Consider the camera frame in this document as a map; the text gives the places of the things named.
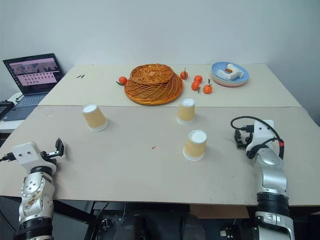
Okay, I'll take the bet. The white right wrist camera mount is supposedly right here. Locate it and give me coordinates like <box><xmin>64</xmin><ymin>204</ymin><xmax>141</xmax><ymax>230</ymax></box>
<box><xmin>245</xmin><ymin>119</ymin><xmax>276</xmax><ymax>154</ymax></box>

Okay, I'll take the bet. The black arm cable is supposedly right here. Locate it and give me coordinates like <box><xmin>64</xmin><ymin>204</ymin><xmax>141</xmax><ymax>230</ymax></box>
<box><xmin>0</xmin><ymin>152</ymin><xmax>15</xmax><ymax>163</ymax></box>
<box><xmin>230</xmin><ymin>115</ymin><xmax>286</xmax><ymax>160</ymax></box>

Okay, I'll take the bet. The green plastic plate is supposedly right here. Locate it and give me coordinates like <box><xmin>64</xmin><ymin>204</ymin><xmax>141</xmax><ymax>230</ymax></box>
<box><xmin>212</xmin><ymin>76</ymin><xmax>247</xmax><ymax>88</ymax></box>

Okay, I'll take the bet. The white and orange peeler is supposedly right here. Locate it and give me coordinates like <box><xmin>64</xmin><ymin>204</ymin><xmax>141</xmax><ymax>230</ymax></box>
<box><xmin>216</xmin><ymin>63</ymin><xmax>244</xmax><ymax>81</ymax></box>

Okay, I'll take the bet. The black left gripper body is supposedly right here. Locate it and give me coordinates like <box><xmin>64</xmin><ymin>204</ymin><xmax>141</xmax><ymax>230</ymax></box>
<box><xmin>39</xmin><ymin>149</ymin><xmax>60</xmax><ymax>164</ymax></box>

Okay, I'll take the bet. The orange wicker basket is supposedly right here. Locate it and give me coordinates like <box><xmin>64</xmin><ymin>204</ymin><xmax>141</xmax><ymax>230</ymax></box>
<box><xmin>123</xmin><ymin>63</ymin><xmax>185</xmax><ymax>106</ymax></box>

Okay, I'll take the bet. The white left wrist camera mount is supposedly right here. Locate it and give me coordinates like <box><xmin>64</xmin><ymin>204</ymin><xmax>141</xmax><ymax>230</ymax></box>
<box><xmin>11</xmin><ymin>142</ymin><xmax>57</xmax><ymax>174</ymax></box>

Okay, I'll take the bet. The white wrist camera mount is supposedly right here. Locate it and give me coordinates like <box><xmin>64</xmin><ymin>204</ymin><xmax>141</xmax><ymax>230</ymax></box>
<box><xmin>245</xmin><ymin>119</ymin><xmax>276</xmax><ymax>154</ymax></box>
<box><xmin>11</xmin><ymin>142</ymin><xmax>57</xmax><ymax>174</ymax></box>

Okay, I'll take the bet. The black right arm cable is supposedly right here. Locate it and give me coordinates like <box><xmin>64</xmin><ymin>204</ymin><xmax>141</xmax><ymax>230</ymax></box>
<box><xmin>230</xmin><ymin>115</ymin><xmax>286</xmax><ymax>160</ymax></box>

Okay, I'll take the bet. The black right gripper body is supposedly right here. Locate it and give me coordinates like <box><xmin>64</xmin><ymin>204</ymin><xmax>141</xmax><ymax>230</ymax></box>
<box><xmin>240</xmin><ymin>129</ymin><xmax>254</xmax><ymax>149</ymax></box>

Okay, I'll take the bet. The black table frame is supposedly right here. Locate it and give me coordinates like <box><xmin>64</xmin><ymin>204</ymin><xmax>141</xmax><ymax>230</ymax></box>
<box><xmin>52</xmin><ymin>199</ymin><xmax>131</xmax><ymax>240</ymax></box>

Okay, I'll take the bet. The dark open laptop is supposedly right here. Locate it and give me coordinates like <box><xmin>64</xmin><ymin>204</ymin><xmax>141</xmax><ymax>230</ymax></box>
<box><xmin>0</xmin><ymin>52</ymin><xmax>65</xmax><ymax>123</ymax></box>

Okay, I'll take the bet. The dark rounded shape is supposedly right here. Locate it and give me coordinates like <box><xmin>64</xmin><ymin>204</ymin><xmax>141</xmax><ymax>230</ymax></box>
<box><xmin>115</xmin><ymin>214</ymin><xmax>152</xmax><ymax>240</ymax></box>
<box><xmin>181</xmin><ymin>212</ymin><xmax>208</xmax><ymax>240</ymax></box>

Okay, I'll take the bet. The tan ribbed paper cup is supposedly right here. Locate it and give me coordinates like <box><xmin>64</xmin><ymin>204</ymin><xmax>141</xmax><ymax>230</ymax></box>
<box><xmin>176</xmin><ymin>97</ymin><xmax>196</xmax><ymax>126</ymax></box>
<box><xmin>81</xmin><ymin>102</ymin><xmax>109</xmax><ymax>133</ymax></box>
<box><xmin>182</xmin><ymin>128</ymin><xmax>208</xmax><ymax>162</ymax></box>

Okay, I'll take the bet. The black electronic device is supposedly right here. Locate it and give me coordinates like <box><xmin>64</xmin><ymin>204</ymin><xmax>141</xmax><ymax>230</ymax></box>
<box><xmin>0</xmin><ymin>99</ymin><xmax>15</xmax><ymax>122</ymax></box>

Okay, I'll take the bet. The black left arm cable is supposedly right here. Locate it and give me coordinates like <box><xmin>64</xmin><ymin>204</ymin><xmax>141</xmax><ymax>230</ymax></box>
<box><xmin>0</xmin><ymin>152</ymin><xmax>15</xmax><ymax>163</ymax></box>

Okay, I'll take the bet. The pink plastic plate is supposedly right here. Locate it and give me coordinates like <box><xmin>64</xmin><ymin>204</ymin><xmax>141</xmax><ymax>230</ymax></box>
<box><xmin>211</xmin><ymin>72</ymin><xmax>250</xmax><ymax>86</ymax></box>

